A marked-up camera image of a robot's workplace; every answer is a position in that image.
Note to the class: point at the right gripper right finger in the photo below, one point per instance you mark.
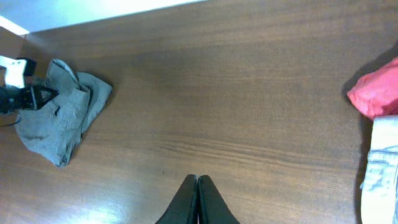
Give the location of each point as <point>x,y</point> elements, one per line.
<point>213,209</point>

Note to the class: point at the red t-shirt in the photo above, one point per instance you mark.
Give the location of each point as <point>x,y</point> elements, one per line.
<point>375,94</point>

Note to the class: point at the beige shorts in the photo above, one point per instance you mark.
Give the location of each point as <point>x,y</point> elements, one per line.
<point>379,189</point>

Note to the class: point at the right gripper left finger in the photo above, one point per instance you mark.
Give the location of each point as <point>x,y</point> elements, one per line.
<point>183,209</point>

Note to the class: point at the grey-green shorts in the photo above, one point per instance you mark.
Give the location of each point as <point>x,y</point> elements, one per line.
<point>56,129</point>

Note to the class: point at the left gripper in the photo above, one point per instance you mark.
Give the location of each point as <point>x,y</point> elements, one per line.
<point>33,98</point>

